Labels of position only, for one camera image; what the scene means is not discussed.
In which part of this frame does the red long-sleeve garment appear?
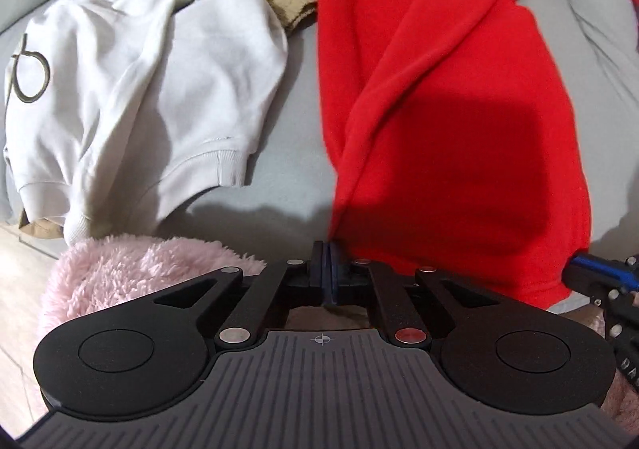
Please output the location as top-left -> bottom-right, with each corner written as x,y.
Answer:
318,0 -> 591,308

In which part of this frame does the pink fluffy garment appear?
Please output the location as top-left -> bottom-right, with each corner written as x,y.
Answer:
41,235 -> 266,330

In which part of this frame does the white sweatshirt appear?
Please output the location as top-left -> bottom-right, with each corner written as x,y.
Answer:
4,0 -> 288,243

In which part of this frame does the grey sofa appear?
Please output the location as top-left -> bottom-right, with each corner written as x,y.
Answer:
0,0 -> 639,315

